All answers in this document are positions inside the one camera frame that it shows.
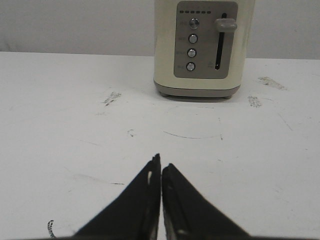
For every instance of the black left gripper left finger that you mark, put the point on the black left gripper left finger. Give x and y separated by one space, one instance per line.
135 212

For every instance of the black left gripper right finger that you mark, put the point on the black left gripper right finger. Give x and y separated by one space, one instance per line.
188 214

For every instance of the cream two-slot toaster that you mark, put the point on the cream two-slot toaster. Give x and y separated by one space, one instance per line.
200 46

